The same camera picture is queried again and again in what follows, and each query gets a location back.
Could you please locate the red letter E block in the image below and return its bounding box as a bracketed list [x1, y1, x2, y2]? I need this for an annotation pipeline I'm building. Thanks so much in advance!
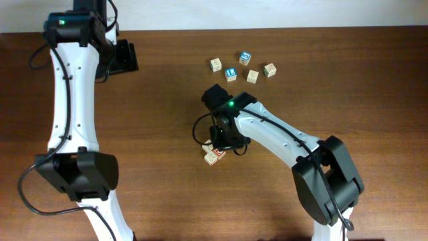
[212, 149, 226, 160]

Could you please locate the green edged wooden block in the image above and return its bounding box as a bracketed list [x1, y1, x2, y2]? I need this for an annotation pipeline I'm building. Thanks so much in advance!
[202, 139, 213, 153]
[263, 63, 277, 78]

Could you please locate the plain wooden picture block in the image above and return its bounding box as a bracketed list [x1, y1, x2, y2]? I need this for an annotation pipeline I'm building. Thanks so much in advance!
[204, 151, 218, 166]

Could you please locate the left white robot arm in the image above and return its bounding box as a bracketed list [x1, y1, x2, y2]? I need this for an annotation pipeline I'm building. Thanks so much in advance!
[33, 1, 138, 240]

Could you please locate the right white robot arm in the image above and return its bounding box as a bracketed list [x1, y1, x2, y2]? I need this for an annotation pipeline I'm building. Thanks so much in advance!
[201, 84, 364, 240]

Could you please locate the blue letter L block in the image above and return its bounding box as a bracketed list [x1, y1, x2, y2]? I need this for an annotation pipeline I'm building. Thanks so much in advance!
[225, 68, 237, 82]

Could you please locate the plain wooden block centre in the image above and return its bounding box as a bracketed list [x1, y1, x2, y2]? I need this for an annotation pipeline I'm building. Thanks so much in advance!
[247, 70, 259, 84]

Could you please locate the plain wooden block far left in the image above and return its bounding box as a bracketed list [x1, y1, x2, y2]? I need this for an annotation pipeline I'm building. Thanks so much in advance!
[210, 58, 222, 72]

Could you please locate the blue number five block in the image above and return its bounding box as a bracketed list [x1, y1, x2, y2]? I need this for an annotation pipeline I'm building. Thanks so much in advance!
[239, 52, 251, 66]

